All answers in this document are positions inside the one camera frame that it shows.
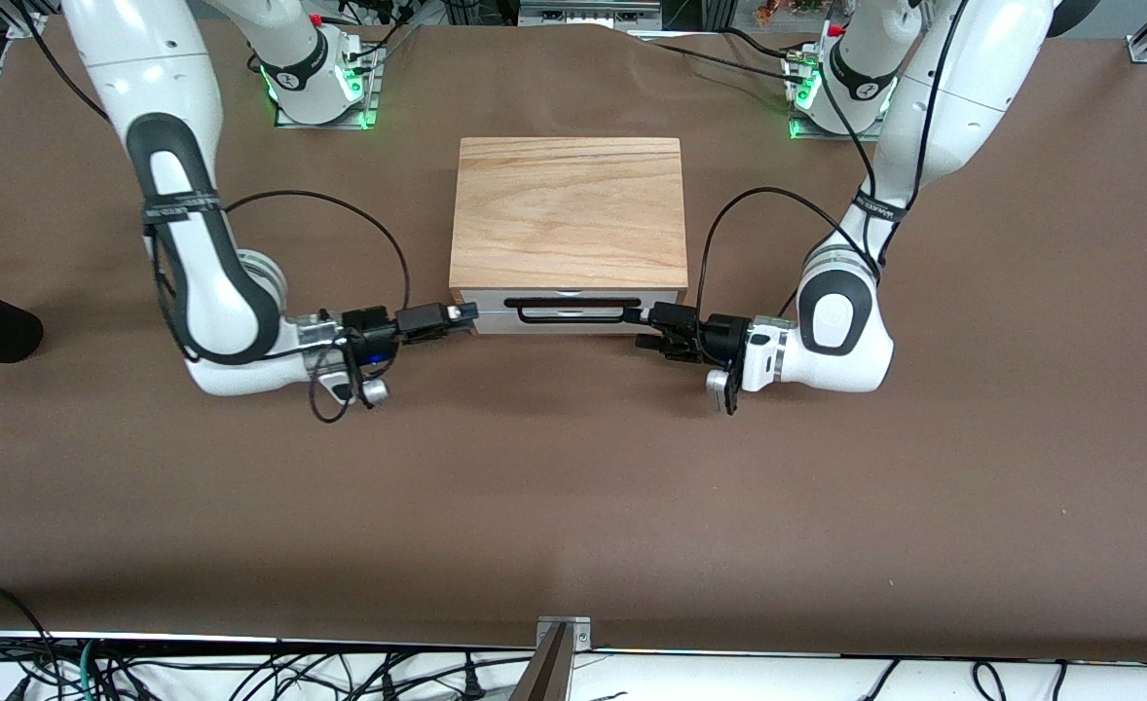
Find white-fronted drawer with black handle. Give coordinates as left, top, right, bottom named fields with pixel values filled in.
left=462, top=289, right=680, bottom=324

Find wooden drawer cabinet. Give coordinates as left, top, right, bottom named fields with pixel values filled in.
left=449, top=136, right=689, bottom=337

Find brown paper table cover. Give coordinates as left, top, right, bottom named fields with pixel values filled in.
left=0, top=15, right=1147, bottom=665

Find grey electronics box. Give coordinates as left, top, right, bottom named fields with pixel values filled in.
left=518, top=0, right=662, bottom=30

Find colourful small objects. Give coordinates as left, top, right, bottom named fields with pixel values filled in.
left=754, top=0, right=828, bottom=26

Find long black table cable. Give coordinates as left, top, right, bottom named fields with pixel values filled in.
left=632, top=37, right=808, bottom=87

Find short black table cable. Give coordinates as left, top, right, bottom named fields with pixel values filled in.
left=724, top=27, right=803, bottom=61

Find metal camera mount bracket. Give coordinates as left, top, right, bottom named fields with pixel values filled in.
left=508, top=616, right=594, bottom=701

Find teal cable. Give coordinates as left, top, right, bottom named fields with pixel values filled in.
left=75, top=638, right=112, bottom=701

